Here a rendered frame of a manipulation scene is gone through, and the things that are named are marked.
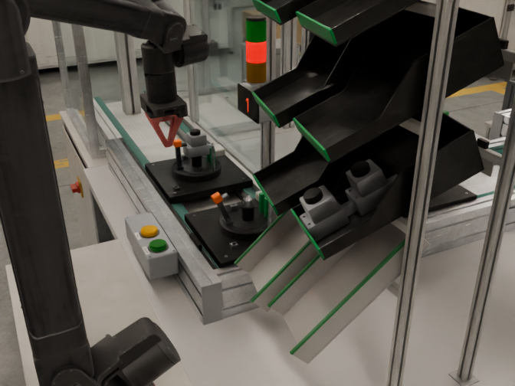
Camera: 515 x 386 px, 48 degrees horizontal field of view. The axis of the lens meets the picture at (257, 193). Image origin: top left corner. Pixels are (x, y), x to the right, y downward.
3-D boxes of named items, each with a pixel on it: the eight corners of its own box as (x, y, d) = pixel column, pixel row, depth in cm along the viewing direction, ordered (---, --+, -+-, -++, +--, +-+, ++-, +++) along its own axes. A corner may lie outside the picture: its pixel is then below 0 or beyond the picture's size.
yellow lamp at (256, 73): (251, 84, 143) (251, 64, 141) (243, 79, 147) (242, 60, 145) (270, 82, 145) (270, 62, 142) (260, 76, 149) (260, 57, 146)
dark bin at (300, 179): (277, 217, 100) (260, 184, 96) (257, 184, 111) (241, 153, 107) (419, 136, 100) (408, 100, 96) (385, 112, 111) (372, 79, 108)
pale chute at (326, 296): (308, 364, 96) (290, 354, 94) (283, 315, 107) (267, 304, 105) (431, 245, 92) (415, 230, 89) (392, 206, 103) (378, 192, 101)
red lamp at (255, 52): (251, 64, 141) (250, 44, 138) (242, 59, 145) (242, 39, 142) (270, 61, 142) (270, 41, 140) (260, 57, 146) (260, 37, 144)
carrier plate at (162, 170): (170, 204, 153) (169, 197, 152) (145, 169, 173) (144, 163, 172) (253, 186, 162) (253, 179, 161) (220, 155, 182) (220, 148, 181)
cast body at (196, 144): (188, 158, 161) (186, 135, 158) (182, 152, 165) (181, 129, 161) (216, 153, 164) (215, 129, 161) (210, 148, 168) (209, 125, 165)
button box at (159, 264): (149, 281, 131) (147, 258, 129) (126, 237, 148) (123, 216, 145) (179, 273, 134) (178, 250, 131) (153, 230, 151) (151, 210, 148)
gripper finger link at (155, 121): (177, 135, 121) (172, 91, 116) (188, 147, 115) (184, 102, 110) (145, 141, 118) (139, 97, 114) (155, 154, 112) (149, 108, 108)
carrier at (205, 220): (221, 271, 126) (219, 220, 120) (184, 220, 146) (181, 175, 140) (317, 244, 135) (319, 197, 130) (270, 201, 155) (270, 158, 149)
